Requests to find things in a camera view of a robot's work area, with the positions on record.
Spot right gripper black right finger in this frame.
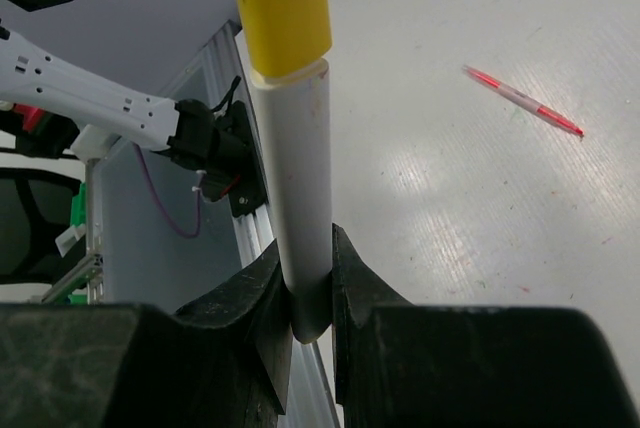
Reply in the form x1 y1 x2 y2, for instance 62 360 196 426
332 227 639 427

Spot yellow pen cap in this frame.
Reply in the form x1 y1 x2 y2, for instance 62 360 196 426
237 0 332 78

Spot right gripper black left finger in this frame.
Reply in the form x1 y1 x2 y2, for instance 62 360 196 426
1 245 292 427

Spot white pen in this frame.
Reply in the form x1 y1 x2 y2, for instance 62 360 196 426
251 59 332 344

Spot red pen with clear barrel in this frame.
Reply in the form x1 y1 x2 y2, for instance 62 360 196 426
463 65 584 138

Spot aluminium frame rail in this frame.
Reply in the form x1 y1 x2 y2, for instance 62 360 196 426
207 22 340 427

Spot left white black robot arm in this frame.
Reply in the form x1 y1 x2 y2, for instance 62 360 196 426
1 0 256 201

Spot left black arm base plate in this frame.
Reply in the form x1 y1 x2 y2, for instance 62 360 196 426
223 100 268 218

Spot green white objects outside frame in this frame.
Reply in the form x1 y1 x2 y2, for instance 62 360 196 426
40 183 105 305

